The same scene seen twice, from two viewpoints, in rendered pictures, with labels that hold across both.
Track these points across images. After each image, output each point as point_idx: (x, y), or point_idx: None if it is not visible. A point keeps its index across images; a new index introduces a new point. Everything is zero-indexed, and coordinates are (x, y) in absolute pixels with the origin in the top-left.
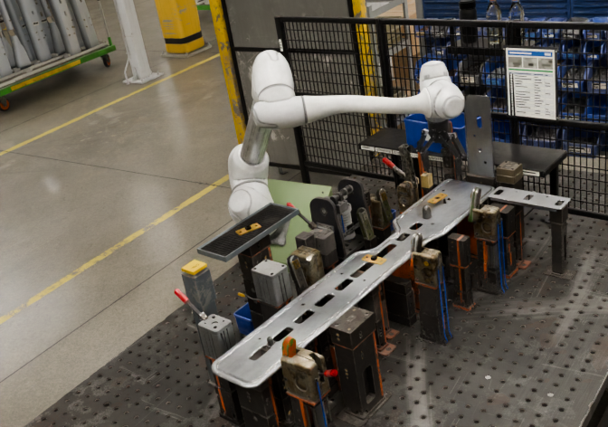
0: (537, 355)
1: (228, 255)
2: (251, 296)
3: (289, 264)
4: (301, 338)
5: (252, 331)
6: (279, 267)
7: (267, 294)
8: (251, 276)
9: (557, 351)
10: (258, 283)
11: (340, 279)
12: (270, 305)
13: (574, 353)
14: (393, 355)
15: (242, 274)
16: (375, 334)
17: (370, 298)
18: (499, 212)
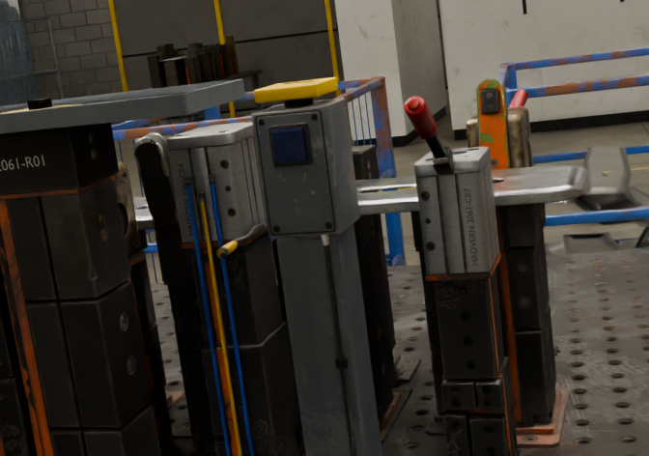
0: (165, 310)
1: (230, 80)
2: (123, 353)
3: (165, 154)
4: (395, 178)
5: (404, 197)
6: (213, 126)
7: (260, 193)
8: (117, 263)
9: (155, 303)
10: (243, 171)
11: (144, 210)
12: (267, 227)
13: (158, 297)
14: (179, 390)
15: (97, 278)
16: (159, 357)
17: (143, 261)
18: None
